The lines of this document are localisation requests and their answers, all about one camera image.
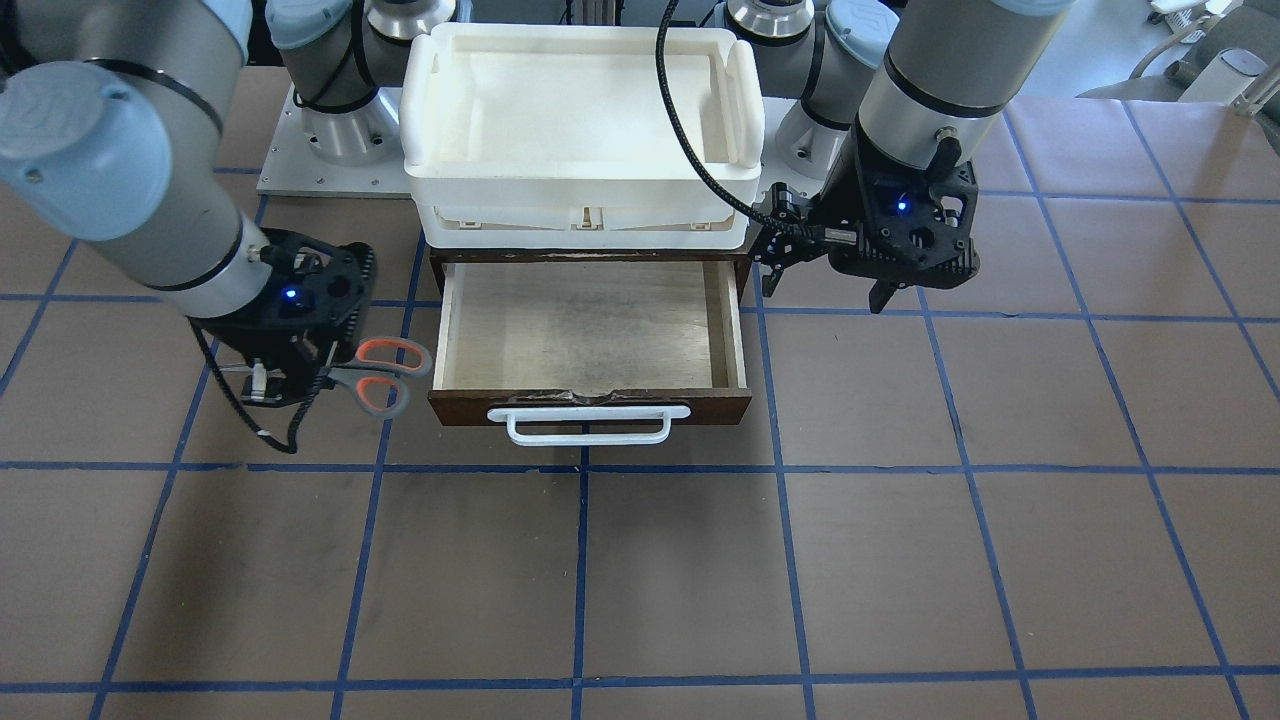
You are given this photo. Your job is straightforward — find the wooden drawer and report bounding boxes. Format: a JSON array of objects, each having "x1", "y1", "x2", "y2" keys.
[{"x1": 428, "y1": 259, "x2": 753, "y2": 427}]

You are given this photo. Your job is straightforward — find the grey orange handled scissors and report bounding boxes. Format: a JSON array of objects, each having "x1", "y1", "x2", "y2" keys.
[{"x1": 218, "y1": 336, "x2": 433, "y2": 419}]

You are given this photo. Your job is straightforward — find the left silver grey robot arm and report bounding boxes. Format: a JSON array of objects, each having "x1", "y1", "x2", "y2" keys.
[{"x1": 713, "y1": 1, "x2": 1073, "y2": 313}]

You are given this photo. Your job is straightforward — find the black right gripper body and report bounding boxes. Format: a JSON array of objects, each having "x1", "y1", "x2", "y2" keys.
[{"x1": 195, "y1": 228, "x2": 378, "y2": 375}]

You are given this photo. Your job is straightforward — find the dark brown wooden cabinet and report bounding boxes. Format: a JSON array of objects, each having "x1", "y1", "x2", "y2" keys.
[{"x1": 428, "y1": 246, "x2": 753, "y2": 299}]

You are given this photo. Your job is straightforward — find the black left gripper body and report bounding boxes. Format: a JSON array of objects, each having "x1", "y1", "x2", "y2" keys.
[{"x1": 820, "y1": 128, "x2": 980, "y2": 284}]

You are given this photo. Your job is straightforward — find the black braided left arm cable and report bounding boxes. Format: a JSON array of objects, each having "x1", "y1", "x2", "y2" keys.
[{"x1": 655, "y1": 0, "x2": 801, "y2": 229}]

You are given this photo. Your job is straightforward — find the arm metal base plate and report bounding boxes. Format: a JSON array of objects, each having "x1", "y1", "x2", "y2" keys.
[
  {"x1": 257, "y1": 88, "x2": 410, "y2": 199},
  {"x1": 760, "y1": 97, "x2": 849, "y2": 196}
]

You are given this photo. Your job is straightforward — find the white foam tray box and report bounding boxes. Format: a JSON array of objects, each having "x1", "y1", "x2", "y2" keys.
[{"x1": 399, "y1": 23, "x2": 748, "y2": 251}]

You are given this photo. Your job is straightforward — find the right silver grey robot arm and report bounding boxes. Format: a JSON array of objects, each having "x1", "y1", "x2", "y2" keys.
[{"x1": 3, "y1": 1, "x2": 463, "y2": 407}]

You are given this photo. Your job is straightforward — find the white drawer handle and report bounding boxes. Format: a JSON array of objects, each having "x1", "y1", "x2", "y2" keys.
[{"x1": 486, "y1": 404, "x2": 692, "y2": 447}]

